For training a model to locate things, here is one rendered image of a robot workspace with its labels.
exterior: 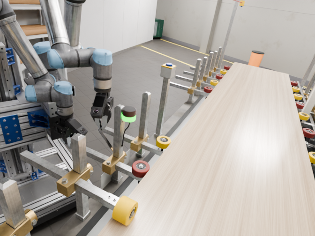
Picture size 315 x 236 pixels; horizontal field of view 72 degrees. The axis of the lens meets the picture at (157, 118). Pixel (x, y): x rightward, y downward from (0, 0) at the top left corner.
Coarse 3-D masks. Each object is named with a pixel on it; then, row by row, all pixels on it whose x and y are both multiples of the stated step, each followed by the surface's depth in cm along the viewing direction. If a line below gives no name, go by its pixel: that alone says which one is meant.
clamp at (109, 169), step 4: (124, 152) 110; (112, 156) 105; (120, 156) 106; (124, 156) 108; (108, 160) 103; (112, 160) 103; (116, 160) 103; (120, 160) 106; (104, 164) 100; (112, 164) 101; (104, 168) 101; (108, 168) 100; (112, 168) 101; (108, 172) 101; (112, 172) 102
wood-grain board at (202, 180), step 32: (224, 96) 186; (256, 96) 196; (288, 96) 207; (192, 128) 132; (224, 128) 137; (256, 128) 143; (288, 128) 149; (160, 160) 103; (192, 160) 106; (224, 160) 109; (256, 160) 112; (288, 160) 116; (160, 192) 86; (192, 192) 88; (224, 192) 90; (256, 192) 92; (288, 192) 95; (160, 224) 74; (192, 224) 75; (224, 224) 77; (256, 224) 79; (288, 224) 80
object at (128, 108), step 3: (123, 108) 92; (126, 108) 92; (129, 108) 92; (132, 108) 93; (129, 111) 90; (132, 111) 90; (129, 117) 91; (120, 123) 95; (129, 123) 95; (126, 129) 98; (123, 135) 100; (123, 138) 101
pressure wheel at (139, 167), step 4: (136, 164) 98; (140, 164) 97; (144, 164) 98; (148, 164) 98; (132, 168) 96; (136, 168) 95; (140, 168) 96; (144, 168) 96; (148, 168) 96; (132, 172) 96; (136, 172) 94; (140, 172) 94; (144, 172) 94; (136, 176) 95; (140, 176) 95
